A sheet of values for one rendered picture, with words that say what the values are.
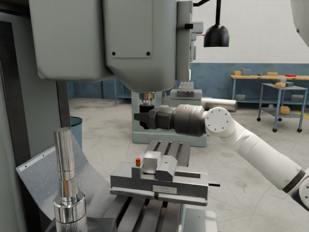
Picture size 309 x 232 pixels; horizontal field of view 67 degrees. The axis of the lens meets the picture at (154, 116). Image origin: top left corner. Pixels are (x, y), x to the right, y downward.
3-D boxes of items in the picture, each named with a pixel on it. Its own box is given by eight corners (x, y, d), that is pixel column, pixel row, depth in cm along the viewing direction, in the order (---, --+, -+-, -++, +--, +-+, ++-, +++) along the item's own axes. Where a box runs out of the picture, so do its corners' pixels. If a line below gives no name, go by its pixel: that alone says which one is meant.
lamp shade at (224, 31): (233, 47, 65) (235, 23, 63) (208, 46, 63) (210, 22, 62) (222, 47, 71) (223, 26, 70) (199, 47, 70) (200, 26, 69)
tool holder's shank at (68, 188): (80, 200, 35) (73, 131, 33) (58, 205, 34) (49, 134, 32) (79, 189, 38) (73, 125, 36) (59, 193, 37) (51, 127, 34)
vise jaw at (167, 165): (177, 165, 90) (177, 156, 89) (173, 182, 79) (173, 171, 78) (162, 164, 91) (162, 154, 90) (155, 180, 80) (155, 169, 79)
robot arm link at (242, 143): (208, 129, 70) (245, 159, 64) (202, 124, 62) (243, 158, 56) (222, 112, 69) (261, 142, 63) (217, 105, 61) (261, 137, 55)
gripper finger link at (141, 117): (134, 111, 72) (152, 113, 69) (134, 120, 73) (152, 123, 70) (132, 112, 71) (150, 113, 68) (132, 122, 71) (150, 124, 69)
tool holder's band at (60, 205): (86, 208, 35) (85, 202, 35) (52, 215, 34) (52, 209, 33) (84, 192, 40) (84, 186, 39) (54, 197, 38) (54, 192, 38)
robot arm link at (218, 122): (194, 137, 70) (233, 143, 65) (183, 132, 60) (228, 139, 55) (200, 101, 72) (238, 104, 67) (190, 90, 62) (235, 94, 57)
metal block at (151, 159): (160, 166, 88) (160, 151, 87) (157, 174, 83) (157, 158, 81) (147, 165, 89) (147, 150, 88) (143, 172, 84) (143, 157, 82)
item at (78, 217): (88, 241, 37) (86, 208, 35) (57, 249, 35) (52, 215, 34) (87, 222, 41) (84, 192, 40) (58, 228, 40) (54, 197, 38)
